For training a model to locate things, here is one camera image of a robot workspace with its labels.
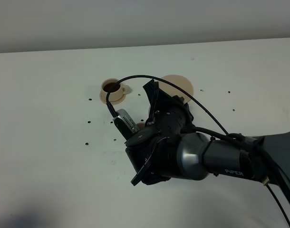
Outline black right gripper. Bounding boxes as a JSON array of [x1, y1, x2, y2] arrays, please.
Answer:
[[126, 80, 193, 186]]

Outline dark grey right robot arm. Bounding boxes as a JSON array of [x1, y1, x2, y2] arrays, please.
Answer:
[[126, 81, 290, 204]]

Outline beige teapot saucer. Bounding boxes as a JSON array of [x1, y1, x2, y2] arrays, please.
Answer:
[[159, 75, 194, 104]]

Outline beige near teacup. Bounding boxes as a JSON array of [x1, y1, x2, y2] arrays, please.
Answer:
[[137, 122, 146, 131]]

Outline beige teacup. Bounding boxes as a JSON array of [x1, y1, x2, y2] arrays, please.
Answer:
[[101, 78, 131, 102], [137, 122, 146, 131]]

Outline beige far teacup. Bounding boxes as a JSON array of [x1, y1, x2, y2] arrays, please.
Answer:
[[101, 78, 131, 102]]

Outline beige far cup saucer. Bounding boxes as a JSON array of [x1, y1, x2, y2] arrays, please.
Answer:
[[99, 90, 126, 105]]

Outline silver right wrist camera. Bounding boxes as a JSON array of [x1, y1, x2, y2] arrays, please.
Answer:
[[113, 109, 139, 140]]

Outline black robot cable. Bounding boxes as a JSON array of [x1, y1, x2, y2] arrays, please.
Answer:
[[106, 75, 290, 228]]

